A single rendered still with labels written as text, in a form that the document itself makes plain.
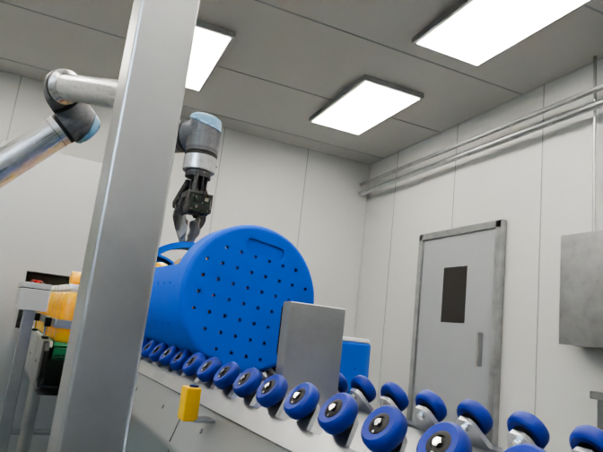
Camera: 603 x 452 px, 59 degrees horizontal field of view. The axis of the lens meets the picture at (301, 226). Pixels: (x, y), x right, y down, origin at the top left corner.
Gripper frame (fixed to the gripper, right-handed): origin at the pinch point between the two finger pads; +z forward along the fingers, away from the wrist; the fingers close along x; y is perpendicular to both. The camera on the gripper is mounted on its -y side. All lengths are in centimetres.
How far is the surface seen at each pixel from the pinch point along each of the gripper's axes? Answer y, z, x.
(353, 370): 15, 29, 50
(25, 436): -99, 72, -20
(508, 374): -169, 37, 346
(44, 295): -74, 18, -26
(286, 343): 72, 21, -5
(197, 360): 51, 26, -10
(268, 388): 80, 27, -11
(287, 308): 71, 16, -5
